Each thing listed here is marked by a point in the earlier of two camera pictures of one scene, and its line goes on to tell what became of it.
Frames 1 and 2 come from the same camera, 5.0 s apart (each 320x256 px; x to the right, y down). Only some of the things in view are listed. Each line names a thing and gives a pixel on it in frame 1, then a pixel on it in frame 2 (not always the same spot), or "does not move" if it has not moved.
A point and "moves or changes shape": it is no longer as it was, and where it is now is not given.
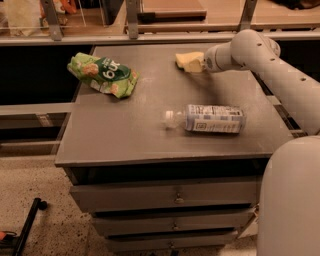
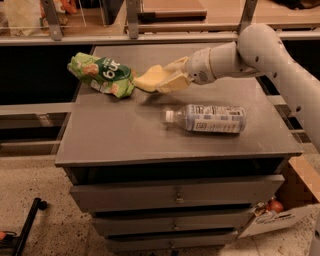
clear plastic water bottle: [207, 118] does not move
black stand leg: [36, 205] does not move
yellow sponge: [191, 62] moves or changes shape
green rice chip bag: [103, 74] does not move
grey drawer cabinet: [176, 165] does not move
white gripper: [211, 62] -> [198, 68]
